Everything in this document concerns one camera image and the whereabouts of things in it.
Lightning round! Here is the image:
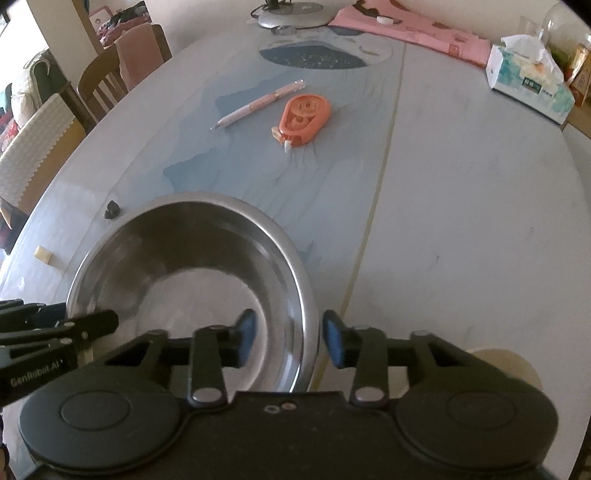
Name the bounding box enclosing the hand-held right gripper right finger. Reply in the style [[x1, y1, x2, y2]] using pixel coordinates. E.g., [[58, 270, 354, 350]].
[[322, 309, 469, 407]]

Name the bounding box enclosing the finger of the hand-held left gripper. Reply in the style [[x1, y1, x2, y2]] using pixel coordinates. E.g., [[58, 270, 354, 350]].
[[0, 299, 68, 331], [0, 310, 120, 360]]

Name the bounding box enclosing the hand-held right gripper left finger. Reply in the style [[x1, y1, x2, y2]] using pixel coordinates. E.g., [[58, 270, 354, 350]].
[[104, 308, 256, 407]]

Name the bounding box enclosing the stainless steel bowl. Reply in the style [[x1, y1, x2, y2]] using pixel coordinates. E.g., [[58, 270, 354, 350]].
[[66, 191, 321, 393]]

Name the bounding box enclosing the cream bowl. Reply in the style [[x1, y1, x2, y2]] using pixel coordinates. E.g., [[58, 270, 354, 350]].
[[464, 348, 544, 393]]

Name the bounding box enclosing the blue printed table runner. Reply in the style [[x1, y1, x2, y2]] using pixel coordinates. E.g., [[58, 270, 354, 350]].
[[65, 28, 407, 393]]

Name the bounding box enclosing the yellow sofa with white cover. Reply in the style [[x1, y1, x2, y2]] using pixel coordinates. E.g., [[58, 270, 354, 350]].
[[0, 92, 88, 217]]

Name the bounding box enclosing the orange correction tape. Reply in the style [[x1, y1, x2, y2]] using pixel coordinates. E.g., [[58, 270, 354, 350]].
[[271, 93, 331, 153]]

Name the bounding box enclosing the white marker stick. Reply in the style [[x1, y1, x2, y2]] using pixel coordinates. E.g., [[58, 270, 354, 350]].
[[210, 79, 306, 131]]

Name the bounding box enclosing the wooden chair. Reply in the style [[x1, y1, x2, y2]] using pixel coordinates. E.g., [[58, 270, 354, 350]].
[[76, 23, 174, 125]]

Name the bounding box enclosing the green armchair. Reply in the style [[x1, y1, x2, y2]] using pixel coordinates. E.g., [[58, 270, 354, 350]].
[[18, 48, 77, 116]]

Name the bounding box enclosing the pink towel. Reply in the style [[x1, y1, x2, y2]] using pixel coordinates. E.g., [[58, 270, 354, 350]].
[[113, 23, 160, 93]]

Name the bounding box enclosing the tissue box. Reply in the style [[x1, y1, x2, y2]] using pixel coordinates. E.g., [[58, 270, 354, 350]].
[[485, 34, 575, 125]]

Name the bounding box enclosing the pink cloth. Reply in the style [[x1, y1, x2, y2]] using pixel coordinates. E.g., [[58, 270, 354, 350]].
[[329, 0, 492, 68]]

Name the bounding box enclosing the grey desk lamp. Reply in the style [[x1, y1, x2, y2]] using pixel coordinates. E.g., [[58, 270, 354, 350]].
[[252, 0, 331, 35]]

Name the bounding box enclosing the large glass jar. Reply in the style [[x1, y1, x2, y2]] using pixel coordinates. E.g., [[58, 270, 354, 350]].
[[538, 2, 587, 56]]

